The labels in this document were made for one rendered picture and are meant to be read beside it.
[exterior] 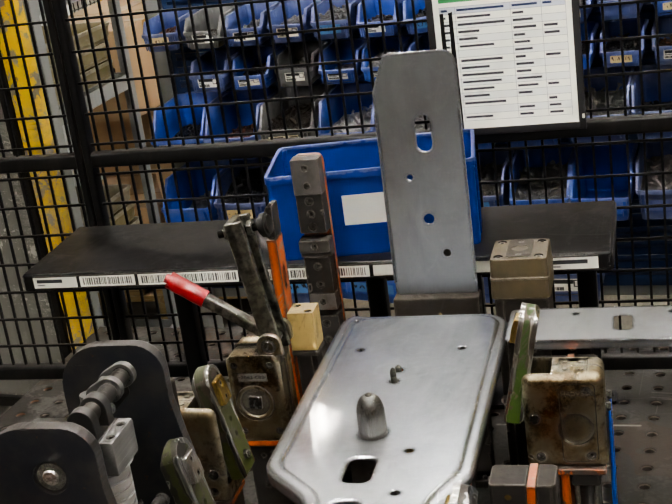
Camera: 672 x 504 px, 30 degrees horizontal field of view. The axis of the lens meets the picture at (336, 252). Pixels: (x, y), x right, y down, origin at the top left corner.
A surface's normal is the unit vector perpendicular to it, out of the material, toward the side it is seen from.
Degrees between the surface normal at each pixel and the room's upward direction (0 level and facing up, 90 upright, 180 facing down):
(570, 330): 0
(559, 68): 90
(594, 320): 0
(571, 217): 0
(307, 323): 90
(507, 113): 90
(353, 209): 90
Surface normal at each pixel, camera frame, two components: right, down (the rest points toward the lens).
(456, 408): -0.13, -0.93
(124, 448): 0.97, -0.04
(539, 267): -0.22, 0.34
